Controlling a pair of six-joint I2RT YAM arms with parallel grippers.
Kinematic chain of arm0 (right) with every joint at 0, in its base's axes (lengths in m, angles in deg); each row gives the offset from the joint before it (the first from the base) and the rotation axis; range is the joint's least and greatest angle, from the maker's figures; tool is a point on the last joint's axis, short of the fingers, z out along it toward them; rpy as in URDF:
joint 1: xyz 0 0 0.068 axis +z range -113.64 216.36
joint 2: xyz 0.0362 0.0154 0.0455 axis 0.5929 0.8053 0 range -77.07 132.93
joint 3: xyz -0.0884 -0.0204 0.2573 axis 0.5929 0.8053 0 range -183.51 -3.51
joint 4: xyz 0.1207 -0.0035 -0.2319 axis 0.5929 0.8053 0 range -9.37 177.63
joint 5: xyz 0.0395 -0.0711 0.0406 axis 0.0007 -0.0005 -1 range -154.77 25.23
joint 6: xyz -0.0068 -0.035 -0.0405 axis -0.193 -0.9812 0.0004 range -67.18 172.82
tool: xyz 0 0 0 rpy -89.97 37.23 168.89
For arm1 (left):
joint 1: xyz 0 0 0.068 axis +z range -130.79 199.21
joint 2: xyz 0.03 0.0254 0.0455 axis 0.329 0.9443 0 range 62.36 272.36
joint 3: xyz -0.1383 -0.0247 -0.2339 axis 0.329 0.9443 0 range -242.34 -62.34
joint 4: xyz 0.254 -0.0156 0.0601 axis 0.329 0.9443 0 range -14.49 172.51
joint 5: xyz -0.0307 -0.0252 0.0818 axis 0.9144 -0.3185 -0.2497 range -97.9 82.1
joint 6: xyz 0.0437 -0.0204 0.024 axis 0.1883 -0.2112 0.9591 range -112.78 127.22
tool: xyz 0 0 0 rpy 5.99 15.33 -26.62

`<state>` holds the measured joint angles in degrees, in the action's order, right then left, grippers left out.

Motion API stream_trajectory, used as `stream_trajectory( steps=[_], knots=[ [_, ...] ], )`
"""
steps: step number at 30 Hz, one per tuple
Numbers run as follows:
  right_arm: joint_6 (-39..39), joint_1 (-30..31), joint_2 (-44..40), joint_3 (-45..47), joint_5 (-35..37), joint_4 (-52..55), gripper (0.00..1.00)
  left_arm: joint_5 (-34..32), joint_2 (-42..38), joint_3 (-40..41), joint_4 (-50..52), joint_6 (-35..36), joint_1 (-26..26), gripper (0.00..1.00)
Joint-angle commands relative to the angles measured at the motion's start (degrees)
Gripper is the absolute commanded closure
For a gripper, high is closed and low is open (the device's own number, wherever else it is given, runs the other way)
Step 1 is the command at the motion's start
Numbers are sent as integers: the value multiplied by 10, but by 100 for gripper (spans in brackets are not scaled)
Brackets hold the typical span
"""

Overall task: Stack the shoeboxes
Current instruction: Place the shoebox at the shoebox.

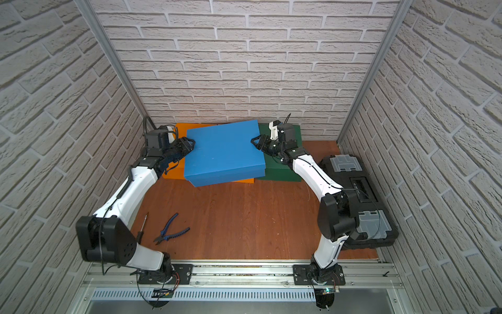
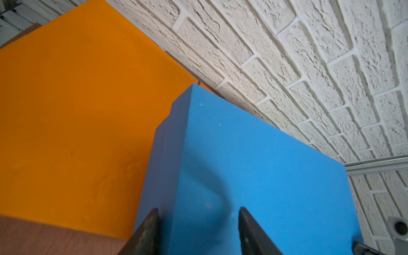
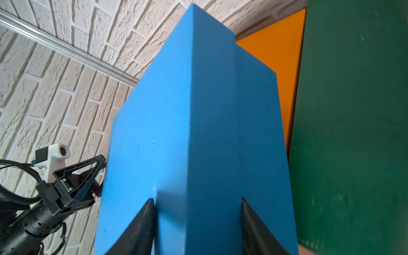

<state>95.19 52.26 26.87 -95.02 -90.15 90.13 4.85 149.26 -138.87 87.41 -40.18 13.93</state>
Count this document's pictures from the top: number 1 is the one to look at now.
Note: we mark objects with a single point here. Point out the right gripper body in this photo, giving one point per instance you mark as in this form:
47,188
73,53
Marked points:
270,147

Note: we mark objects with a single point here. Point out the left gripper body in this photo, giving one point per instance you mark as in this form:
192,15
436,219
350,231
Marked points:
182,145

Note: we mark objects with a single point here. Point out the green shoebox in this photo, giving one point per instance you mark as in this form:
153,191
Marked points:
274,171

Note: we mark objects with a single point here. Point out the blue shoebox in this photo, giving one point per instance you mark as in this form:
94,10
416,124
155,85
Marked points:
224,153

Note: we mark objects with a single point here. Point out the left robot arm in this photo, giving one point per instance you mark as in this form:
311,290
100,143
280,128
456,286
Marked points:
104,237

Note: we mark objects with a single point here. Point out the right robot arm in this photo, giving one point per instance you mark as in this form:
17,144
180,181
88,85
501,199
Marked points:
335,218

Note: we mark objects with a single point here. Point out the black plastic toolbox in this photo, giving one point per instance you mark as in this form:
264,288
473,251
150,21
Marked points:
377,228

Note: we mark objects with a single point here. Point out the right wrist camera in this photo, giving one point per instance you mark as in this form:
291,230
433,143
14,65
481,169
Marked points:
282,132

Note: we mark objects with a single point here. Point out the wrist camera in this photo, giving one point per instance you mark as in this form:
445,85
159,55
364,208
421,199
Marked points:
282,132
158,138

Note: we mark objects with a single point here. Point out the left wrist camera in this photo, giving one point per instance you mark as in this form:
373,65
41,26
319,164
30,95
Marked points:
158,138

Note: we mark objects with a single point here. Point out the black handled screwdriver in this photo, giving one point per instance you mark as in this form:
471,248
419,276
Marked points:
142,230

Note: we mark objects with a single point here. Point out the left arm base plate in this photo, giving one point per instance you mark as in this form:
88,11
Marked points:
175,272

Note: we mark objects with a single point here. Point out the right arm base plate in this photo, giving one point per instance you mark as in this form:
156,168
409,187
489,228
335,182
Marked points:
312,275

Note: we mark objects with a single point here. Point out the aluminium front rail frame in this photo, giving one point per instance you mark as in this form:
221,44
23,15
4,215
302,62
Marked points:
242,281

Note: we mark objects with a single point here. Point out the left corner aluminium post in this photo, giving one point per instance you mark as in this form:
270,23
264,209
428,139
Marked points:
91,18

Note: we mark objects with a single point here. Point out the corner aluminium post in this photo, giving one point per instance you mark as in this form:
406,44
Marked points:
389,36
91,18

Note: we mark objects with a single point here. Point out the right corner aluminium post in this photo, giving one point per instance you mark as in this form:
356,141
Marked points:
389,36

